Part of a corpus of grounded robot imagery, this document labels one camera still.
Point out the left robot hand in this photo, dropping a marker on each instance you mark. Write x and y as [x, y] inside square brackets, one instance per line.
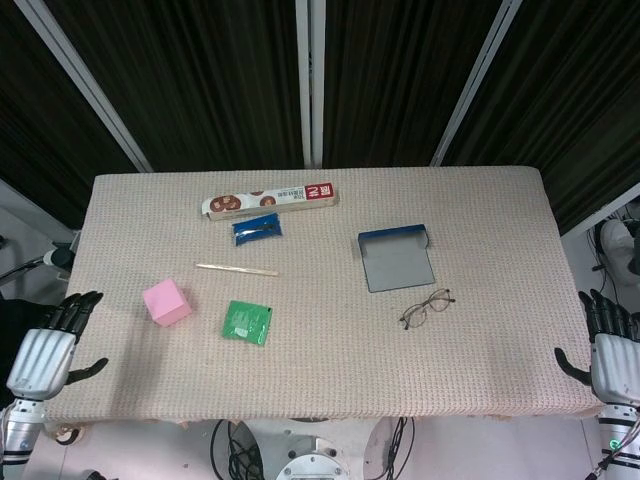
[40, 360]

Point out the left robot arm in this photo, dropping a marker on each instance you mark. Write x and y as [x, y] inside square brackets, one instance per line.
[22, 427]

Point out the wooden chopsticks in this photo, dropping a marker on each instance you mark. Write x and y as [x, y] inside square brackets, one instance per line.
[235, 269]

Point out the beige woven tablecloth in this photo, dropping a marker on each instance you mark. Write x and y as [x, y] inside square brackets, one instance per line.
[320, 365]

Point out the pink cube block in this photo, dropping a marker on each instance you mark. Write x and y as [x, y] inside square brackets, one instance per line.
[165, 302]

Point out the white metal frame post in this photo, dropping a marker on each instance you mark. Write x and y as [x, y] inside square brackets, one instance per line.
[85, 80]
[475, 80]
[310, 80]

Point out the eyeglasses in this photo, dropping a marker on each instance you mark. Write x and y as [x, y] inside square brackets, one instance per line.
[414, 316]

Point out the green foil packet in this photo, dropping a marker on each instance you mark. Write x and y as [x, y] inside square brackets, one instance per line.
[245, 322]

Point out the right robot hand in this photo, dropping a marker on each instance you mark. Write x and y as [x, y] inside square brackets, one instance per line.
[615, 365]

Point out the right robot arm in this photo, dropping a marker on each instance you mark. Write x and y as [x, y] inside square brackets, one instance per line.
[620, 430]

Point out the long white baking paper box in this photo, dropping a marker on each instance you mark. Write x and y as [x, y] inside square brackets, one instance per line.
[280, 197]

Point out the blue eyeglasses case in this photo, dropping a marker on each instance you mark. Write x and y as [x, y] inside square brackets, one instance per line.
[397, 265]

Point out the black curtain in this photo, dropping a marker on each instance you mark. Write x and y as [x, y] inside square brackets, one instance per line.
[210, 75]

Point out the blue plastic packet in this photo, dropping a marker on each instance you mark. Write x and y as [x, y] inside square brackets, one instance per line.
[257, 229]

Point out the grey round robot base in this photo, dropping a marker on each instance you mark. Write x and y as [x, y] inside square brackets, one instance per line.
[312, 467]

